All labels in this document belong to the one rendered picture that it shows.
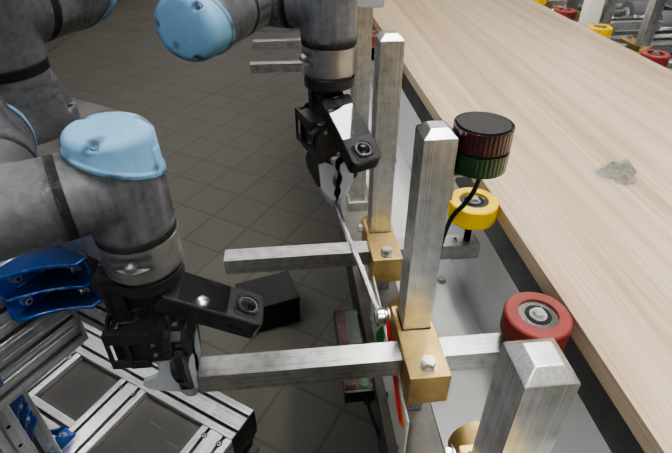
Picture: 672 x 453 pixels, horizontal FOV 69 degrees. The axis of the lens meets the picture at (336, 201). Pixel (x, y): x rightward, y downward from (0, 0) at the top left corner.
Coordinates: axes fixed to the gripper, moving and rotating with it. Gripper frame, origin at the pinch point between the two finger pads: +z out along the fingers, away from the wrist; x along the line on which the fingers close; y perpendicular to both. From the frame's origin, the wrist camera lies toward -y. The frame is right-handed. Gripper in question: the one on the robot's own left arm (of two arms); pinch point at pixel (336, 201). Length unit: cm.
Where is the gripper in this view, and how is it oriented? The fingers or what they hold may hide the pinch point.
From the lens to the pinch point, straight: 77.8
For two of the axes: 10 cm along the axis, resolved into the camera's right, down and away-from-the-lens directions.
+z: 0.0, 8.3, 5.6
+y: -4.4, -5.0, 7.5
